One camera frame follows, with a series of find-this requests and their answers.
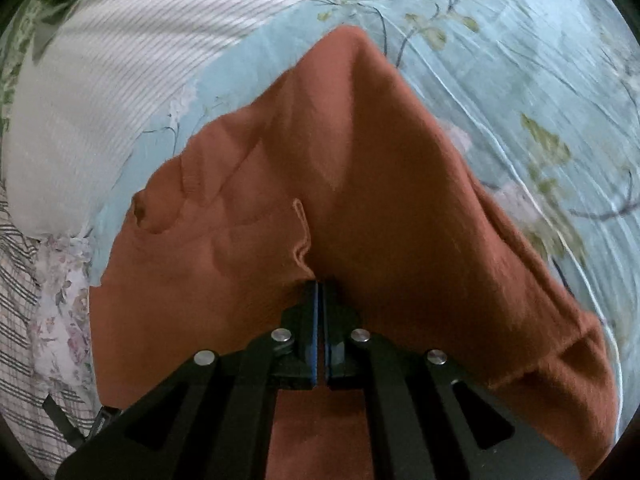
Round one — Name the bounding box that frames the rust orange sweater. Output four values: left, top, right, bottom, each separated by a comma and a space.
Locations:
90, 25, 621, 480

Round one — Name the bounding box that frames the white striped blanket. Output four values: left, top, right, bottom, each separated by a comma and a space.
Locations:
5, 0, 396, 237

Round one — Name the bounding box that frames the light blue floral bedsheet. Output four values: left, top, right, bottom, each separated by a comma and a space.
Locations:
90, 0, 640, 441

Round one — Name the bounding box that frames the white floral pillow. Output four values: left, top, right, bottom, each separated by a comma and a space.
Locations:
35, 232, 101, 411

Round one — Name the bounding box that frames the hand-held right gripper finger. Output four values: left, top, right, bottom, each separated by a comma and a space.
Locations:
55, 281, 319, 480
320, 280, 581, 480

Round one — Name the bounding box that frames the black strap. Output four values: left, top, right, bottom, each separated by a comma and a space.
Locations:
42, 394, 83, 453

